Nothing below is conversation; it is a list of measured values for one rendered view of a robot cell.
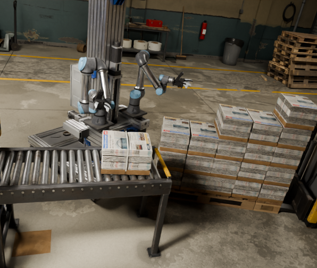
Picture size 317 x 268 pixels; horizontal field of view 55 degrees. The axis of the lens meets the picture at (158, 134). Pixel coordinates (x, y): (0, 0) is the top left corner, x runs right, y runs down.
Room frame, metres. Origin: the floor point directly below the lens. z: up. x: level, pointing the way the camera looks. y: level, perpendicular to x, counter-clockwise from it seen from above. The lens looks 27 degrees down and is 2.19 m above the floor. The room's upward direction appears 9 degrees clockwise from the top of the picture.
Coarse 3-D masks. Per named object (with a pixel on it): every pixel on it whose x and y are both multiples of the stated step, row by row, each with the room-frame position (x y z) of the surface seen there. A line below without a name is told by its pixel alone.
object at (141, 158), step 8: (136, 136) 2.15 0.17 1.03; (144, 136) 2.17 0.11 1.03; (136, 144) 2.03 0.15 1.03; (144, 144) 2.04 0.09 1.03; (136, 152) 1.94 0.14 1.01; (144, 152) 1.95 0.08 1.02; (136, 160) 1.94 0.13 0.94; (144, 160) 1.96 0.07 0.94; (136, 168) 1.95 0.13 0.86; (144, 168) 1.96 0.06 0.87
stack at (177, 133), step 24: (168, 120) 2.99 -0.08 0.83; (168, 144) 2.73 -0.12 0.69; (192, 144) 2.74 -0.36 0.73; (216, 144) 2.75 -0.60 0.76; (240, 144) 2.75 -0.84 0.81; (192, 168) 2.74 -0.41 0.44; (216, 168) 2.74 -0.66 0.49; (240, 168) 2.76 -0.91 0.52; (264, 168) 2.76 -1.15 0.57; (192, 192) 2.75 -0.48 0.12; (240, 192) 2.76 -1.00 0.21
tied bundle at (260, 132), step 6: (252, 126) 2.79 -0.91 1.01; (258, 126) 2.75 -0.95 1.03; (264, 126) 2.75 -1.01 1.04; (270, 126) 2.76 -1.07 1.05; (252, 132) 2.75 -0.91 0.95; (258, 132) 2.76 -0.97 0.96; (264, 132) 2.76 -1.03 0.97; (270, 132) 2.76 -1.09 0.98; (276, 132) 2.76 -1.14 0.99; (252, 138) 2.75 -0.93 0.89; (258, 138) 2.75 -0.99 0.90; (264, 138) 2.75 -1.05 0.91; (270, 138) 2.76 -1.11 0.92; (276, 138) 2.76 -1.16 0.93
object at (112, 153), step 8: (104, 136) 2.06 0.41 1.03; (112, 136) 2.08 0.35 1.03; (120, 136) 2.11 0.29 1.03; (104, 144) 1.95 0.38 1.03; (112, 144) 1.97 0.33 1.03; (120, 144) 1.99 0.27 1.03; (104, 152) 1.89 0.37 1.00; (112, 152) 1.90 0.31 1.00; (120, 152) 1.91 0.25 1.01; (104, 160) 1.89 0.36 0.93; (112, 160) 1.91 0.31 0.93; (120, 160) 1.92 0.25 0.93; (104, 168) 1.89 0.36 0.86; (112, 168) 1.91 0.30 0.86; (120, 168) 1.92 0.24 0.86
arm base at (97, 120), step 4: (96, 116) 2.65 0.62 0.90; (100, 116) 2.66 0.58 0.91; (104, 116) 2.69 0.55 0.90; (92, 120) 2.66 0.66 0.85; (96, 120) 2.64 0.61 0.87; (100, 120) 2.65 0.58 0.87; (104, 120) 2.68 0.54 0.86; (96, 124) 2.63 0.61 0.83; (100, 124) 2.64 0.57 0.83; (104, 124) 2.67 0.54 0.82
